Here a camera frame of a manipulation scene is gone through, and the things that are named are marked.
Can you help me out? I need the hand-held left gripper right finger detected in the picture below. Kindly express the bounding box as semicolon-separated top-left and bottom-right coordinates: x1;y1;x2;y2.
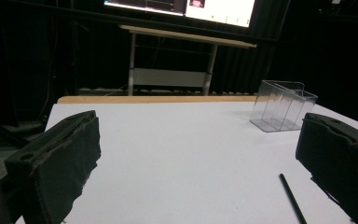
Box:
295;112;358;224

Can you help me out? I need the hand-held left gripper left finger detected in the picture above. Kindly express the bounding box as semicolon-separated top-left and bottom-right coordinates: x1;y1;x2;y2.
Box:
4;109;103;224

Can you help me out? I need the thin black pen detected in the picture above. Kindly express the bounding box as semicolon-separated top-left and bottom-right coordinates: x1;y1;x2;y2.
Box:
279;173;309;224

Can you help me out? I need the clear plastic organizer box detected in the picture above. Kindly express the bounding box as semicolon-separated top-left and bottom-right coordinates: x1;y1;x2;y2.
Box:
249;79;319;133

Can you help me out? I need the black curtain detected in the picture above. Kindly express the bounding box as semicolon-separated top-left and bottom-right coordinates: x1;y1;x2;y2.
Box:
0;0;358;127

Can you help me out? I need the white-legged desk with wooden top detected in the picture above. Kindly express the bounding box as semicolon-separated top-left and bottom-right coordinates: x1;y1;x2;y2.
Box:
118;24;258;97

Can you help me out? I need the lit monitor screen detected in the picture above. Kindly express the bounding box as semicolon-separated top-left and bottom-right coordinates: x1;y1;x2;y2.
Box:
103;0;256;29

